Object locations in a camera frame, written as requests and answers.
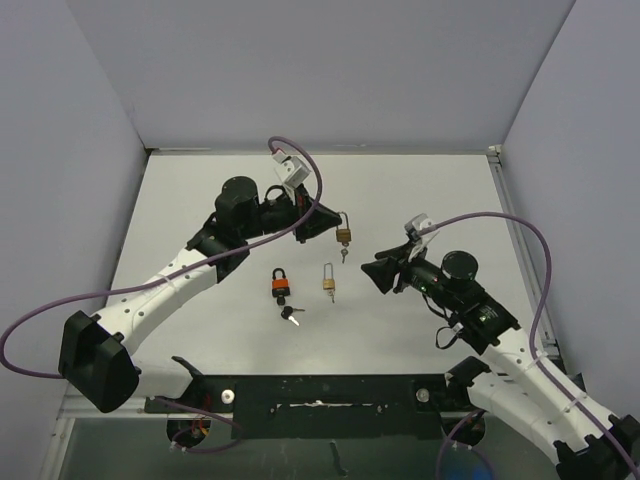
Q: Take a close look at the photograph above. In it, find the aluminium table frame rail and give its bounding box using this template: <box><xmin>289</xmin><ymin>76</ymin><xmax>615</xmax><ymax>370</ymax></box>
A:
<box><xmin>487</xmin><ymin>144</ymin><xmax>585</xmax><ymax>389</ymax></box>

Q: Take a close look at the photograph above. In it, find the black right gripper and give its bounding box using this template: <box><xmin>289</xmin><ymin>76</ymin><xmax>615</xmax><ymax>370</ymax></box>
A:
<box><xmin>362</xmin><ymin>237</ymin><xmax>460</xmax><ymax>311</ymax></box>

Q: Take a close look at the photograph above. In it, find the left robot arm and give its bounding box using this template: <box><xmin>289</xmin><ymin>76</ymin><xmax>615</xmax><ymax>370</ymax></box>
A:
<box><xmin>58</xmin><ymin>176</ymin><xmax>342</xmax><ymax>413</ymax></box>

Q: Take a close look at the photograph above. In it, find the black headed key bunch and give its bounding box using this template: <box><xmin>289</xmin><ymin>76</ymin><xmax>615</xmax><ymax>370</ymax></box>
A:
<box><xmin>276</xmin><ymin>296</ymin><xmax>304</xmax><ymax>327</ymax></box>

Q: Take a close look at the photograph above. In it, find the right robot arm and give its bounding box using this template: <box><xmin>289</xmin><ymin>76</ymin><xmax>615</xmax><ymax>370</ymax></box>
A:
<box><xmin>361</xmin><ymin>245</ymin><xmax>639</xmax><ymax>479</ymax></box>

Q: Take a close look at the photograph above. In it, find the orange black padlock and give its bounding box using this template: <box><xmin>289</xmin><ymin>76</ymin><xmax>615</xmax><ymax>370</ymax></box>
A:
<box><xmin>271</xmin><ymin>267</ymin><xmax>291</xmax><ymax>299</ymax></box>

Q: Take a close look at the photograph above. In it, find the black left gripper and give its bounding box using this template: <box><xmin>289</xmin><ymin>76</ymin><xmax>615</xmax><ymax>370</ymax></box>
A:
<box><xmin>239</xmin><ymin>182</ymin><xmax>341</xmax><ymax>244</ymax></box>

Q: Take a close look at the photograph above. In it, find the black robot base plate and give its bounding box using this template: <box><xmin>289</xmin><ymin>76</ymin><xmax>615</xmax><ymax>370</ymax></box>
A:
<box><xmin>168</xmin><ymin>373</ymin><xmax>472</xmax><ymax>440</ymax></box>

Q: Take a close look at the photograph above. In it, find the long shackle brass padlock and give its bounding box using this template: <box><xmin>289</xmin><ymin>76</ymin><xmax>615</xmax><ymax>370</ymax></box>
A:
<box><xmin>322</xmin><ymin>262</ymin><xmax>336</xmax><ymax>291</ymax></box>

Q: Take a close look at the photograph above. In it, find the small brass padlock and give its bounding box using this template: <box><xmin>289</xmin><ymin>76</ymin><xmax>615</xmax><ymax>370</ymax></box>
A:
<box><xmin>336</xmin><ymin>211</ymin><xmax>352</xmax><ymax>248</ymax></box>

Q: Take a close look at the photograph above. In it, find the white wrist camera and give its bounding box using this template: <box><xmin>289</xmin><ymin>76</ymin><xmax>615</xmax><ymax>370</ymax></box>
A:
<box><xmin>404</xmin><ymin>213</ymin><xmax>438</xmax><ymax>262</ymax></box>
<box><xmin>272</xmin><ymin>149</ymin><xmax>311</xmax><ymax>201</ymax></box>

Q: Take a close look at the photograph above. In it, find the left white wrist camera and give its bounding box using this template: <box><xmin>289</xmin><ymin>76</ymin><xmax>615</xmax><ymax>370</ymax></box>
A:
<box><xmin>272</xmin><ymin>149</ymin><xmax>311</xmax><ymax>201</ymax></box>

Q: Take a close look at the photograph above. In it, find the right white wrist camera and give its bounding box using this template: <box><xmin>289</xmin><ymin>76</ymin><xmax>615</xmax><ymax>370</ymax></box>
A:
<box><xmin>404</xmin><ymin>213</ymin><xmax>438</xmax><ymax>262</ymax></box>

